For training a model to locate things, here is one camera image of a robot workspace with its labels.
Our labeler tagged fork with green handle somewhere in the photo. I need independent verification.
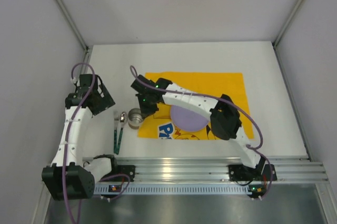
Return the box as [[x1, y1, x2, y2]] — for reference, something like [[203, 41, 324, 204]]
[[113, 110, 120, 153]]

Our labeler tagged small metal cup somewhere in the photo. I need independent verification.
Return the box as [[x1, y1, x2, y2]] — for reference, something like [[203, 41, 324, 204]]
[[128, 108, 144, 129]]

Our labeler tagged spoon with green handle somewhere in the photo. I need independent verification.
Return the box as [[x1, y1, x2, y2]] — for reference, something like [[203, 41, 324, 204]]
[[116, 111, 128, 155]]

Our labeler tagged yellow pikachu cloth placemat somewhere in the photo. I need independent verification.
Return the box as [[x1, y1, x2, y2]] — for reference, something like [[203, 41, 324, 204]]
[[138, 72, 250, 140]]

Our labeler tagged purple plastic plate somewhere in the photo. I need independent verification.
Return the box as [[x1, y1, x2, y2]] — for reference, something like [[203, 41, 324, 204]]
[[170, 106, 209, 132]]

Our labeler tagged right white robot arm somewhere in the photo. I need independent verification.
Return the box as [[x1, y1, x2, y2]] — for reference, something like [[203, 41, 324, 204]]
[[131, 75, 266, 176]]

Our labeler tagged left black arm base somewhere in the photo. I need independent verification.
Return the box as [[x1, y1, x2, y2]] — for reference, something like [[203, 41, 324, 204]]
[[103, 165, 136, 182]]

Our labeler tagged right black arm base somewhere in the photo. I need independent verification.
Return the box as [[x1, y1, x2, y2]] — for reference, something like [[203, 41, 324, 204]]
[[228, 164, 277, 182]]

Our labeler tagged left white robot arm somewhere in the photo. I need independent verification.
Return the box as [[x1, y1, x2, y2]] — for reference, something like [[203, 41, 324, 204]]
[[42, 74, 117, 201]]

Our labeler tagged aluminium mounting rail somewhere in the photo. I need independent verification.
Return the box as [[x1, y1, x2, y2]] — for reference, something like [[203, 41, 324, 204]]
[[42, 156, 328, 184]]

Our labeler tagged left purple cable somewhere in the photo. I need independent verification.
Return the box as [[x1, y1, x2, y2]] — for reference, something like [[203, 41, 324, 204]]
[[62, 62, 131, 224]]

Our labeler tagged purple cable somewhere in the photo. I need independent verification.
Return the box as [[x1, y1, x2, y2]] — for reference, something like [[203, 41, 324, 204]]
[[130, 65, 273, 199], [62, 62, 131, 224]]

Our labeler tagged slotted grey cable duct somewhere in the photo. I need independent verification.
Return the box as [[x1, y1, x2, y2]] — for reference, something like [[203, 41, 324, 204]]
[[94, 184, 265, 195]]

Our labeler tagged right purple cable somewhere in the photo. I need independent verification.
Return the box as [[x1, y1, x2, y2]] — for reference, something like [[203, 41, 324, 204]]
[[130, 65, 273, 199]]

